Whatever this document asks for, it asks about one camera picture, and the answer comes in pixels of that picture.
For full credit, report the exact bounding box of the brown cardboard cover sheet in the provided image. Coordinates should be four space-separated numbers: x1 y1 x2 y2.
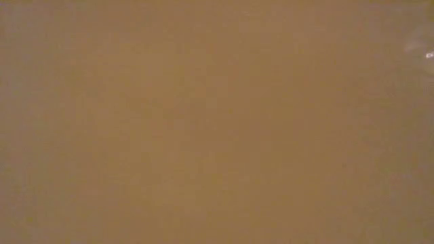
0 0 434 244

